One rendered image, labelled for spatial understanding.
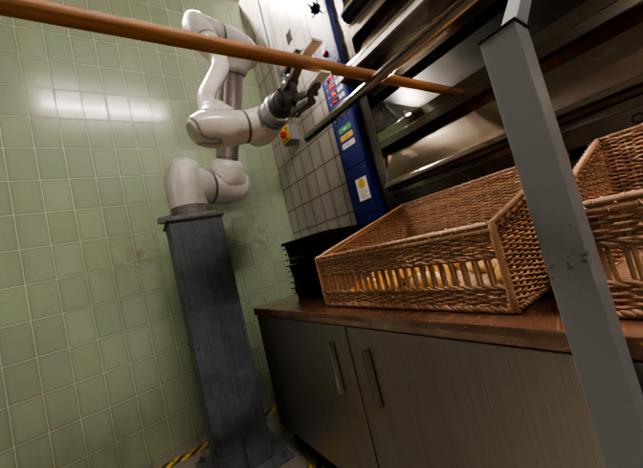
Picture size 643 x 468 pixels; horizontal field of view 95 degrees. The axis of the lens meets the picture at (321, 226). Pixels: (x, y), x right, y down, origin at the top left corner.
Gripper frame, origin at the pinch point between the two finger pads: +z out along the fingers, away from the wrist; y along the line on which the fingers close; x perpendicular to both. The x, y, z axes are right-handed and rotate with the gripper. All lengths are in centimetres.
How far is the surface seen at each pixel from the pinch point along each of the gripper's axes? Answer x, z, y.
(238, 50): 20.2, 1.2, 1.7
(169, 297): 27, -121, 50
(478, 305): -3, 22, 60
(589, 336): 7, 39, 60
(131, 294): 43, -120, 44
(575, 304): 7, 39, 57
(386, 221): -38, -26, 40
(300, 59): 5.4, 1.4, 1.2
